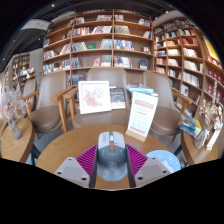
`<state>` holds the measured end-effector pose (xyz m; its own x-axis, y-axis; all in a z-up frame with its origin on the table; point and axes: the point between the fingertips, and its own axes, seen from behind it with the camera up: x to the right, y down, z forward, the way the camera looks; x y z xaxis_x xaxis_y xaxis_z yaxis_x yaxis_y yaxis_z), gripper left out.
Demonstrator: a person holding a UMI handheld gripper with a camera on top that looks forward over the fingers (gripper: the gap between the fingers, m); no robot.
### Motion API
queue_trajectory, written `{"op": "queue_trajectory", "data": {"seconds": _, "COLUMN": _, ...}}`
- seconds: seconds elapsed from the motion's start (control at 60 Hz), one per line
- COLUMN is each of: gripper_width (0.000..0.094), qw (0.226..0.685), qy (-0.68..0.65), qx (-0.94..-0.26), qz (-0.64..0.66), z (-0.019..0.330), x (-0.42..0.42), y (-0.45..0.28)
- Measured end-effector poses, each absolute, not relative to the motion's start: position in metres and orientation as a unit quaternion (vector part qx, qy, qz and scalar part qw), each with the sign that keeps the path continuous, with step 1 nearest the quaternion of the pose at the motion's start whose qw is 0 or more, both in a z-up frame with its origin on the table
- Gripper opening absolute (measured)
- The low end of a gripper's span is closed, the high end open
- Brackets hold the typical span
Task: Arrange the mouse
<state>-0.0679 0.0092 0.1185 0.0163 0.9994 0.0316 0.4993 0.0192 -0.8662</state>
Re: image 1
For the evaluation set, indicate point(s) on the stack of books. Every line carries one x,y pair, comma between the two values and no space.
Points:
190,125

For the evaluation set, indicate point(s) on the grey computer mouse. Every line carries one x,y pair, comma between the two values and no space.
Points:
111,156

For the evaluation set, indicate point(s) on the blue book stack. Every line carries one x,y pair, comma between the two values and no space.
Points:
140,89

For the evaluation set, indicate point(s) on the wide wooden bookshelf unit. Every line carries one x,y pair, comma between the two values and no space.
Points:
100,43

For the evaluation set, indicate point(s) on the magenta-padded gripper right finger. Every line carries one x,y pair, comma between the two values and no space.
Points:
154,170

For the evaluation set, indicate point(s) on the brown leather wooden armchair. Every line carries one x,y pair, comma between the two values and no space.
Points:
165,116
106,75
45,120

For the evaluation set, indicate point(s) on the wooden side table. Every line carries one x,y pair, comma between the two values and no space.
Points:
196,153
18,143

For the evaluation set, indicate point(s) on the round blue mouse pad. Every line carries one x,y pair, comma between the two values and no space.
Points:
165,160

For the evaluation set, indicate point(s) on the glass vase with dried flowers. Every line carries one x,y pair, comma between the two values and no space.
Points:
201,138

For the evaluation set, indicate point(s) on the tall wooden bookshelf with poster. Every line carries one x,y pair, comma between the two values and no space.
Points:
180,56

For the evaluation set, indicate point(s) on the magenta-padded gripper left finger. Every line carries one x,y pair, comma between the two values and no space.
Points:
70,170

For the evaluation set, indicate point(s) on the white framed floral picture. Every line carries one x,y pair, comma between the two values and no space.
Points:
95,96

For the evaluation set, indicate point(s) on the small distant wooden bookshelf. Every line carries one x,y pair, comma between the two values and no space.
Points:
21,66

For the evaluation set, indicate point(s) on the dark cover book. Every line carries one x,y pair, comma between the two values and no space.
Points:
117,97

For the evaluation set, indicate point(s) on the small white sign card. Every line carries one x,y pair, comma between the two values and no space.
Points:
213,140

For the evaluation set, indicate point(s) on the white sign with wooden base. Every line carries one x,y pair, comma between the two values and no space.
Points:
141,113

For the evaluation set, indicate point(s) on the glass vase with pink flowers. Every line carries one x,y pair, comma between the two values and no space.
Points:
14,128

